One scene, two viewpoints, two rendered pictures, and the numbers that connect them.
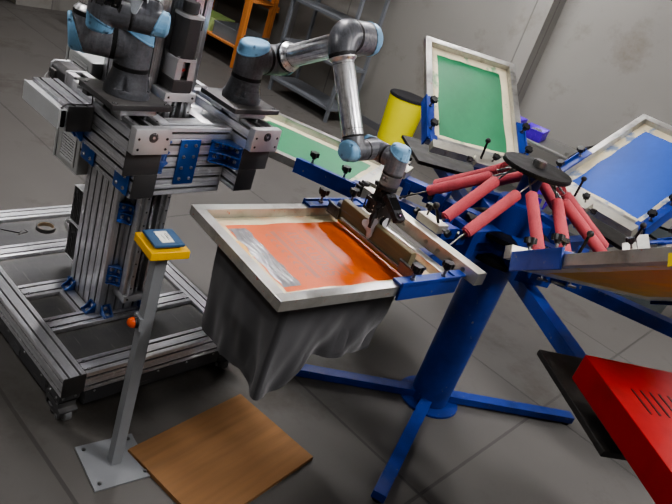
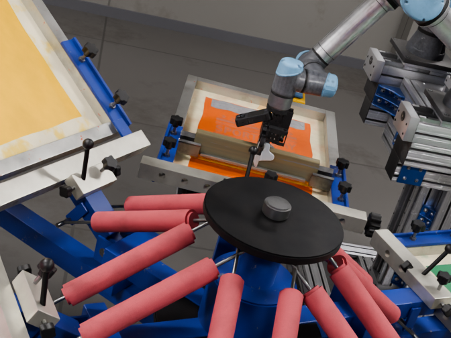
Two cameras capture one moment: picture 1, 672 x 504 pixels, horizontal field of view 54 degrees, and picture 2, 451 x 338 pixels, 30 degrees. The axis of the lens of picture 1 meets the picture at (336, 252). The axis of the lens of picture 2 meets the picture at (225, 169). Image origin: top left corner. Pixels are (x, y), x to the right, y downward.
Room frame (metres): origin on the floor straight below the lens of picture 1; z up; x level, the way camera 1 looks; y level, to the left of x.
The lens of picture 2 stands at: (3.82, -1.94, 2.22)
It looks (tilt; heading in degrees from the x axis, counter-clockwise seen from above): 28 degrees down; 133
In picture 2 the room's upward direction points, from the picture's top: 16 degrees clockwise
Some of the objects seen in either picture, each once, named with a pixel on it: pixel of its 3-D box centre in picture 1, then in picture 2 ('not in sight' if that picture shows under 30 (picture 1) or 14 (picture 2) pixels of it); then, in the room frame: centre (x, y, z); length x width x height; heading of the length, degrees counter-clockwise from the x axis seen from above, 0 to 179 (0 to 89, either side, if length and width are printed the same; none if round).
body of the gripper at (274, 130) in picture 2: (381, 199); (275, 123); (2.26, -0.09, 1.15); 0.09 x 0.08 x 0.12; 46
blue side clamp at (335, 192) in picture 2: (334, 208); (336, 194); (2.46, 0.07, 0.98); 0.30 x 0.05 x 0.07; 136
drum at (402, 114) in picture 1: (398, 124); not in sight; (6.98, -0.18, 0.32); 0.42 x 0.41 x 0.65; 54
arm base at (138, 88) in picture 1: (128, 78); (429, 41); (2.10, 0.84, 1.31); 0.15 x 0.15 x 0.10
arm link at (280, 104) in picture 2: (389, 180); (280, 99); (2.25, -0.09, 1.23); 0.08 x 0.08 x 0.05
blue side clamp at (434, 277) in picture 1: (425, 284); (168, 151); (2.07, -0.33, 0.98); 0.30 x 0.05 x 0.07; 136
